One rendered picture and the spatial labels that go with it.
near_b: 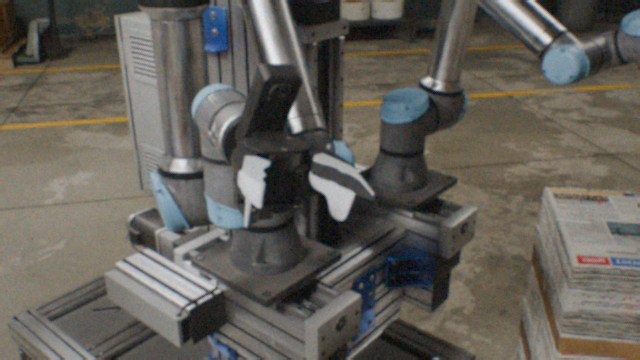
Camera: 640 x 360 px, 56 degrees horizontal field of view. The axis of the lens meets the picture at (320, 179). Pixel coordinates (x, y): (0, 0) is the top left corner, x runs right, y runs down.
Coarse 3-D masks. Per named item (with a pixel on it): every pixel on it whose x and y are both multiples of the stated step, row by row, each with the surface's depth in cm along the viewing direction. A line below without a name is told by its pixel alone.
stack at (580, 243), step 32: (544, 192) 153; (576, 192) 150; (608, 192) 150; (544, 224) 152; (576, 224) 136; (608, 224) 135; (544, 256) 147; (576, 256) 123; (608, 256) 123; (544, 288) 145; (576, 288) 122; (608, 288) 121; (544, 320) 143; (576, 320) 126; (608, 320) 125; (544, 352) 143
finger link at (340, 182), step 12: (324, 156) 64; (312, 168) 63; (324, 168) 62; (336, 168) 61; (348, 168) 62; (312, 180) 65; (324, 180) 64; (336, 180) 62; (348, 180) 60; (360, 180) 59; (324, 192) 64; (336, 192) 63; (348, 192) 62; (360, 192) 59; (372, 192) 59; (336, 204) 64; (348, 204) 62; (336, 216) 64
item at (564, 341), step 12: (540, 276) 150; (540, 288) 150; (552, 312) 136; (552, 324) 135; (528, 348) 159; (564, 348) 129; (576, 348) 129; (588, 348) 128; (600, 348) 128; (612, 348) 127; (624, 348) 127; (636, 348) 126
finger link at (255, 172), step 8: (248, 160) 60; (256, 160) 61; (264, 160) 61; (248, 168) 58; (256, 168) 59; (264, 168) 59; (240, 176) 57; (248, 176) 56; (256, 176) 57; (264, 176) 57; (240, 184) 57; (248, 184) 56; (256, 184) 55; (264, 184) 55; (248, 192) 55; (256, 192) 54; (264, 192) 54; (248, 200) 57; (256, 200) 54; (248, 208) 57; (248, 216) 58
